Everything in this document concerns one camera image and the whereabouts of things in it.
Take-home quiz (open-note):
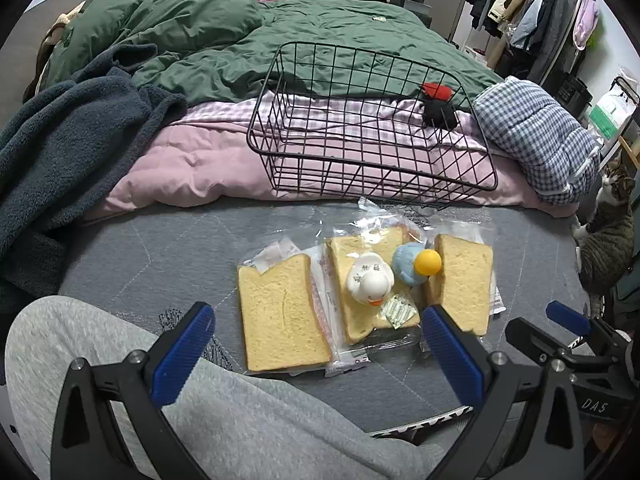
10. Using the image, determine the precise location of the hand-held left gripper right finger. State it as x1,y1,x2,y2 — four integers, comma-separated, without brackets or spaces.
421,304,601,480

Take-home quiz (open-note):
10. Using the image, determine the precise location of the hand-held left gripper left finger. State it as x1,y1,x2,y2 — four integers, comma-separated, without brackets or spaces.
50,301,217,480

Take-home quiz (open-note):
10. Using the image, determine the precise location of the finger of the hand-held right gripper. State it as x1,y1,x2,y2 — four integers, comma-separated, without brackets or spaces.
505,317,581,378
546,301,632,357

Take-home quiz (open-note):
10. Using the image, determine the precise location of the green candy wrapper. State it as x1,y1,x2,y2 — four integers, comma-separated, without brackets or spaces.
378,294,420,329

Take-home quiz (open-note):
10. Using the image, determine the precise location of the packaged bread slice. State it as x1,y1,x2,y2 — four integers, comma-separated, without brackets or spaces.
311,224,425,347
236,239,371,378
424,220,507,337

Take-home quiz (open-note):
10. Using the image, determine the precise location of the blue rubber duck toy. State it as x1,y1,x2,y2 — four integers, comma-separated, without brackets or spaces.
391,242,443,287

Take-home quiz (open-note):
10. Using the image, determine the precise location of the white rubber duck toy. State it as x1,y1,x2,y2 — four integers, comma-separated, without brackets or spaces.
346,253,396,308

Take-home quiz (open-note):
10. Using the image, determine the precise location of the black wire basket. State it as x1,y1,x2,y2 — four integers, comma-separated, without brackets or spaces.
246,41,499,211

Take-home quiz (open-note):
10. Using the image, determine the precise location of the tabby cat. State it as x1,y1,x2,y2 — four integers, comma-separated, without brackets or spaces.
571,162,639,297

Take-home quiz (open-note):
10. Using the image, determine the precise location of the person's grey trouser leg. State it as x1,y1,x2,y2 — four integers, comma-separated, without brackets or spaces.
5,296,451,480

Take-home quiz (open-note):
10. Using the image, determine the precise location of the blue checked pillow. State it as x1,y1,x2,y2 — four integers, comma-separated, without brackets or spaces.
472,76,601,206

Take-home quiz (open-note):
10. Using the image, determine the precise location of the pink quilt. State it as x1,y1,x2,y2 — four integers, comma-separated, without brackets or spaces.
82,97,576,221

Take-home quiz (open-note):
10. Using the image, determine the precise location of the white and green bag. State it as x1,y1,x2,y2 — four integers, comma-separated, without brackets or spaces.
589,87,635,142

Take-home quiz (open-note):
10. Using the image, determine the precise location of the black storage crate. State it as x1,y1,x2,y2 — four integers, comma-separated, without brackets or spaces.
554,72,594,117

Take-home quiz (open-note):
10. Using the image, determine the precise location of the dark grey fleece blanket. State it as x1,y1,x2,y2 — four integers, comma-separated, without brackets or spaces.
0,45,189,306

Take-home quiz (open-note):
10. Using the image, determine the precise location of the red and black plush toy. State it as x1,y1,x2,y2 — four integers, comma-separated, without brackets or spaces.
419,82,459,128

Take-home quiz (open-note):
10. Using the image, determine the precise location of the clothes rack with garments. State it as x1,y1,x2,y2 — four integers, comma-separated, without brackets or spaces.
464,0,601,87

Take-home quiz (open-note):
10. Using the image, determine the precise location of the green duvet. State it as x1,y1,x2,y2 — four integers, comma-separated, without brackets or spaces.
44,0,503,107

